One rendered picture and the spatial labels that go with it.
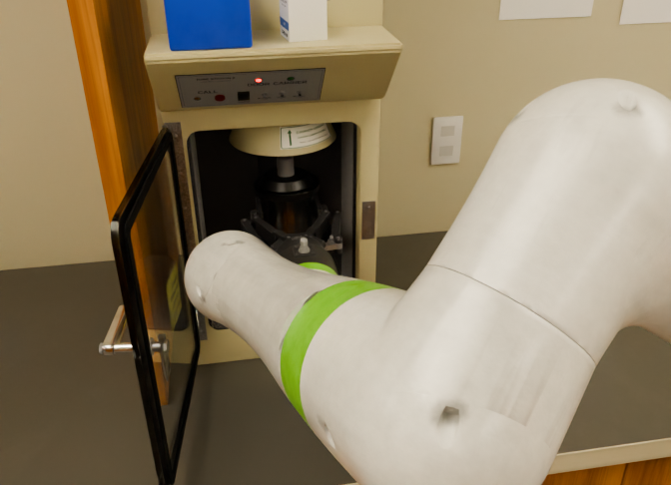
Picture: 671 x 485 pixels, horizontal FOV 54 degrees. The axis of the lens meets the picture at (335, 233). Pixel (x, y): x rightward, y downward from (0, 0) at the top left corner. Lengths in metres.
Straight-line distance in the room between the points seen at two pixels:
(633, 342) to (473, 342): 1.01
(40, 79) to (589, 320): 1.25
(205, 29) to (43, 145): 0.73
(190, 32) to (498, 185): 0.54
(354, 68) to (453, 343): 0.60
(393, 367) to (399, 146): 1.19
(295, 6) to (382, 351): 0.58
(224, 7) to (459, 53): 0.76
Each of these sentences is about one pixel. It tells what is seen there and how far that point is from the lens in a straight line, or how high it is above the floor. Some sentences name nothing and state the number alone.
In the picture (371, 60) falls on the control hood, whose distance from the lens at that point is 0.88.
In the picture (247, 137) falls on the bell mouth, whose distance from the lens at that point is 1.05.
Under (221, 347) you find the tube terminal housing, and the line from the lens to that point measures 1.18.
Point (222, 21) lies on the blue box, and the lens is 0.84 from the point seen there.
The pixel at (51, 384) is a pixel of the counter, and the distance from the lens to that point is 1.24.
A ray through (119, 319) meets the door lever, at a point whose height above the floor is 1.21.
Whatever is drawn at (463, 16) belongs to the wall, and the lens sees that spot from 1.48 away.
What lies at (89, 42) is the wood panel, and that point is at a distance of 0.88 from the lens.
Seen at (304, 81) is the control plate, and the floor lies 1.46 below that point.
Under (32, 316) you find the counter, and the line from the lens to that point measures 1.43.
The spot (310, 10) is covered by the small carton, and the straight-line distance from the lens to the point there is 0.87.
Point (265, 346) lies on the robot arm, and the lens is 0.51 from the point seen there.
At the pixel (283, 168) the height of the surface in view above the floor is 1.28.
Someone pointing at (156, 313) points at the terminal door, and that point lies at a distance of 0.86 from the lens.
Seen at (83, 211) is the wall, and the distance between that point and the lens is 1.55.
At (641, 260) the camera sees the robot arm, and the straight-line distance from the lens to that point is 0.38.
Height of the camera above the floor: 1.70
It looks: 29 degrees down
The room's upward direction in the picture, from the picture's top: straight up
